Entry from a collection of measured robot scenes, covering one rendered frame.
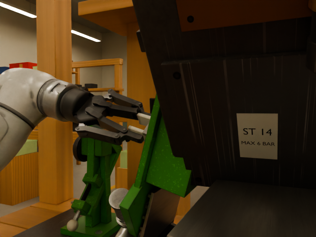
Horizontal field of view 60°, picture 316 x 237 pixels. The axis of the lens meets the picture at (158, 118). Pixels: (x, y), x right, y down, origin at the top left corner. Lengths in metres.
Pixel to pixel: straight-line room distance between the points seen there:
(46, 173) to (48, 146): 0.10
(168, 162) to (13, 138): 0.36
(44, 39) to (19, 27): 8.66
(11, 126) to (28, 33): 9.33
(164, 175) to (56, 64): 0.73
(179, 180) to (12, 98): 0.42
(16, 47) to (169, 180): 9.23
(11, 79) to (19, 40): 8.96
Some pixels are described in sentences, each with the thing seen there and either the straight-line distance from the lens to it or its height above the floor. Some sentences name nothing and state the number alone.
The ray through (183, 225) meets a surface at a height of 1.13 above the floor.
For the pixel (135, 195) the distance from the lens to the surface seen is 0.44.
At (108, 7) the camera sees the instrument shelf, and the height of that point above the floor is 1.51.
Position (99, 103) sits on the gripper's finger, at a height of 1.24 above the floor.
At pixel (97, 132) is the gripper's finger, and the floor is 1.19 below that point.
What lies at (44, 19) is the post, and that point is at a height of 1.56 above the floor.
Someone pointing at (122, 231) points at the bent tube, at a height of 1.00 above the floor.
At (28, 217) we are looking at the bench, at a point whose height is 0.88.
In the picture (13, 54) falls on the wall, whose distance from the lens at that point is 9.46.
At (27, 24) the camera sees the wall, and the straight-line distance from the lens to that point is 10.00.
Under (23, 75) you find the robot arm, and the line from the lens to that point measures 0.71.
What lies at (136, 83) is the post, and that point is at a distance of 0.86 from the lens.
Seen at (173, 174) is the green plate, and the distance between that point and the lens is 0.43.
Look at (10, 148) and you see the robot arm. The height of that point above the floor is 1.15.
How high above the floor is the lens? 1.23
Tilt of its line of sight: 2 degrees down
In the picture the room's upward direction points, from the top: straight up
